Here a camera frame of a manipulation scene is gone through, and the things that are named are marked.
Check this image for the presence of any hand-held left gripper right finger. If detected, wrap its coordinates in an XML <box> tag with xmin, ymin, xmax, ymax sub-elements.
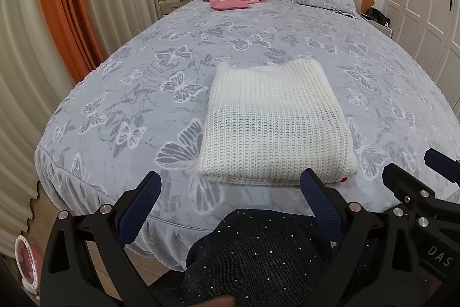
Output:
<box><xmin>299</xmin><ymin>168</ymin><xmax>432</xmax><ymax>307</ymax></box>

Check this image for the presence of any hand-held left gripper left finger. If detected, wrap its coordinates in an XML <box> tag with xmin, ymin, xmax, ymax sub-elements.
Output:
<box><xmin>39</xmin><ymin>170</ymin><xmax>163</xmax><ymax>307</ymax></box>

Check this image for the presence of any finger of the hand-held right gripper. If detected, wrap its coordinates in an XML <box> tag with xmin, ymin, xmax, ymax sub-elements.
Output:
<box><xmin>383</xmin><ymin>163</ymin><xmax>438</xmax><ymax>218</ymax></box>
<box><xmin>424</xmin><ymin>148</ymin><xmax>460</xmax><ymax>183</ymax></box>

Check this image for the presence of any white red navy knitted sweater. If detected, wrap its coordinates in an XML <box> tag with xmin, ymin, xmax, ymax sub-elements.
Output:
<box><xmin>196</xmin><ymin>59</ymin><xmax>359</xmax><ymax>186</ymax></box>

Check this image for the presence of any person's dark studded garment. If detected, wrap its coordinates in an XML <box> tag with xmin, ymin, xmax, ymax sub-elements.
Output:
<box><xmin>149</xmin><ymin>208</ymin><xmax>333</xmax><ymax>307</ymax></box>

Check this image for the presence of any round white pink gadget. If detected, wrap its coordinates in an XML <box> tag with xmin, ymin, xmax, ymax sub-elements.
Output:
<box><xmin>14</xmin><ymin>234</ymin><xmax>43</xmax><ymax>294</ymax></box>

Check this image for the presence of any bed with grey butterfly bedspread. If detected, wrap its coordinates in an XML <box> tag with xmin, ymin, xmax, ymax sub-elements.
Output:
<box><xmin>34</xmin><ymin>0</ymin><xmax>460</xmax><ymax>272</ymax></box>

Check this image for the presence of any beige nightstand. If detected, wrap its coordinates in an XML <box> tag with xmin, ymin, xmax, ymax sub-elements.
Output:
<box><xmin>359</xmin><ymin>10</ymin><xmax>395</xmax><ymax>39</ymax></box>
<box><xmin>159</xmin><ymin>0</ymin><xmax>199</xmax><ymax>19</ymax></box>

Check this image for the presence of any black bag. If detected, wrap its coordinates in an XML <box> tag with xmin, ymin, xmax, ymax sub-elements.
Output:
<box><xmin>363</xmin><ymin>7</ymin><xmax>392</xmax><ymax>28</ymax></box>

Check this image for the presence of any small folded pink cloth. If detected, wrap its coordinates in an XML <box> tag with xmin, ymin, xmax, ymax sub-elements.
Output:
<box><xmin>209</xmin><ymin>0</ymin><xmax>251</xmax><ymax>10</ymax></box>

